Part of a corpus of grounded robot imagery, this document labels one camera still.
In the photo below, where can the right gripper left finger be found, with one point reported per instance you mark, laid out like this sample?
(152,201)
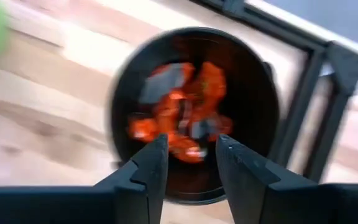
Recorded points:
(157,174)

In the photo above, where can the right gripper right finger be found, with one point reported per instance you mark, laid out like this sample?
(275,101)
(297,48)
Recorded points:
(244,177)

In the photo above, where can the black plastic bucket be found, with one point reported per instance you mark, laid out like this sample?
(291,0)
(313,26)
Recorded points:
(253,93)

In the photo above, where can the black aluminium table frame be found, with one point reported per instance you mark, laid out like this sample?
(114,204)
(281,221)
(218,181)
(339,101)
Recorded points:
(337,68)

